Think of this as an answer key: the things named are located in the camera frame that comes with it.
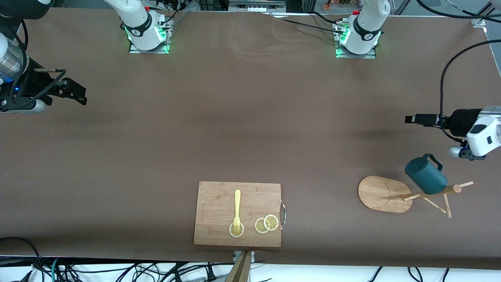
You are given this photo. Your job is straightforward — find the brown table cover mat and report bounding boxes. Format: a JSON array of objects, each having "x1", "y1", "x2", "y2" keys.
[{"x1": 0, "y1": 9, "x2": 501, "y2": 271}]

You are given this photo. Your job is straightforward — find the grey electronics box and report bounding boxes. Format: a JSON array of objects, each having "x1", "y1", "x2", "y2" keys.
[{"x1": 229, "y1": 0, "x2": 286, "y2": 13}]

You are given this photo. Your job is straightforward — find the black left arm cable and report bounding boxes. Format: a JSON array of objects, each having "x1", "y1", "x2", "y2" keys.
[{"x1": 439, "y1": 38, "x2": 501, "y2": 142}]

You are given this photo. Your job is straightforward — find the wooden cup rack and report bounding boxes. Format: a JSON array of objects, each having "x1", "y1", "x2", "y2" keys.
[{"x1": 357, "y1": 175, "x2": 474, "y2": 219}]

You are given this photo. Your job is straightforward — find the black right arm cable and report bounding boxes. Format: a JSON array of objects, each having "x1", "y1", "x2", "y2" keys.
[{"x1": 16, "y1": 20, "x2": 67, "y2": 106}]

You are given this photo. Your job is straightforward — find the yellow plastic fork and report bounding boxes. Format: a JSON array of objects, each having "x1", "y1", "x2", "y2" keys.
[{"x1": 233, "y1": 190, "x2": 241, "y2": 233}]

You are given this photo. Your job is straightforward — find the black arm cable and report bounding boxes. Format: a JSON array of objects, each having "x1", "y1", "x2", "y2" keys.
[
  {"x1": 439, "y1": 38, "x2": 501, "y2": 142},
  {"x1": 16, "y1": 20, "x2": 67, "y2": 106}
]

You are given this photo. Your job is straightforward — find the aluminium frame profile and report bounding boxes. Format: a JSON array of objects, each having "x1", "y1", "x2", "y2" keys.
[{"x1": 472, "y1": 0, "x2": 501, "y2": 28}]

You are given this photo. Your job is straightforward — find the teal cup yellow inside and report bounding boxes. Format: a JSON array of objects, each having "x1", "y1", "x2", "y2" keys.
[{"x1": 404, "y1": 154, "x2": 448, "y2": 195}]

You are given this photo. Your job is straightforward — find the black power cable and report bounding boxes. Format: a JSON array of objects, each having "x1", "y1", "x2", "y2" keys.
[
  {"x1": 311, "y1": 11, "x2": 347, "y2": 25},
  {"x1": 279, "y1": 18, "x2": 346, "y2": 35}
]

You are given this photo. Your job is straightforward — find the wooden cutting board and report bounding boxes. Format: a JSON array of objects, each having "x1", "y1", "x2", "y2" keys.
[{"x1": 193, "y1": 181, "x2": 286, "y2": 248}]

